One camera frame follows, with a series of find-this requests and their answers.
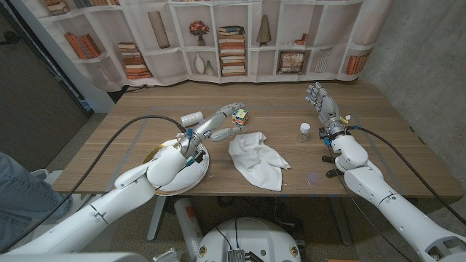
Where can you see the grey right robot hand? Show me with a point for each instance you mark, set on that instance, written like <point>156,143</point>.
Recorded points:
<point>327,109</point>

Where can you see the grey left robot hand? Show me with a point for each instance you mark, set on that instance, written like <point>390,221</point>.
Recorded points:
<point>205,125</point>

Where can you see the white cloth napkin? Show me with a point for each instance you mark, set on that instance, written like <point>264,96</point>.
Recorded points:
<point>255,160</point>

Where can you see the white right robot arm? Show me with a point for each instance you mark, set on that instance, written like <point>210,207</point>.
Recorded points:
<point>400,214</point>

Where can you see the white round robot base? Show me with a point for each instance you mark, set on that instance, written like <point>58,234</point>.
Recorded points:
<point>251,236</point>

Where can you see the clear white-capped medicine bottle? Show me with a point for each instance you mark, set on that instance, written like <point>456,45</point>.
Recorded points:
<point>303,132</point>

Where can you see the multicoloured rubik's cube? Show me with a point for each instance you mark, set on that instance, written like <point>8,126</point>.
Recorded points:
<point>240,117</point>

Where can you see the white gold-rimmed paper plate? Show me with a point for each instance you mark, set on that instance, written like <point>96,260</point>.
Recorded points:
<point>194,176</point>

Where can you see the white ribbed cylinder roll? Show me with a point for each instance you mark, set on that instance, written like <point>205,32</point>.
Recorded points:
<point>192,119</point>

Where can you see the printed bookshelf backdrop cloth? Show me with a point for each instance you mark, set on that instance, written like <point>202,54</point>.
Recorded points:
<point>233,47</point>

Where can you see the white tube with orange label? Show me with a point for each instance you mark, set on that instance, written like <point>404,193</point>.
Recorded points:
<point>187,222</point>

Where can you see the grey table leg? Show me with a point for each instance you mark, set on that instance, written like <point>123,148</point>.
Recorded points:
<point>156,218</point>
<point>342,222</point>

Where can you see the white chair base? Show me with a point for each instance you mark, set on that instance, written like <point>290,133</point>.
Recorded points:
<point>42,174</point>

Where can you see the person's leg in jeans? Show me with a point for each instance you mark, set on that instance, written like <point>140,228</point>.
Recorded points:
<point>22,196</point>

